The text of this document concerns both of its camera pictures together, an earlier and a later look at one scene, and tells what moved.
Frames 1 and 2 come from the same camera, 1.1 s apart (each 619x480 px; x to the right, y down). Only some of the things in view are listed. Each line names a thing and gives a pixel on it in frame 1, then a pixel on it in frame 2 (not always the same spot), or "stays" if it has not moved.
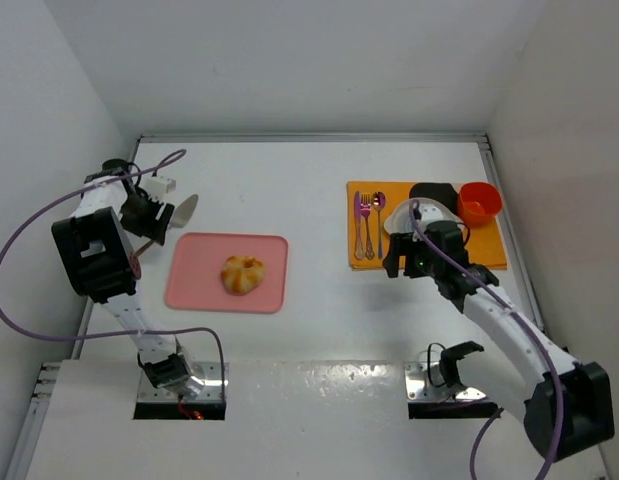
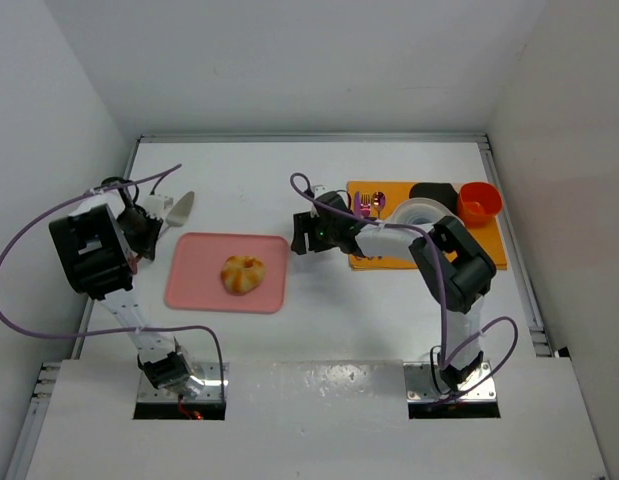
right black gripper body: (404, 248) → (300, 233)
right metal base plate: (419, 388) stays
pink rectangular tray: (195, 281) stays
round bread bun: (241, 274) stays
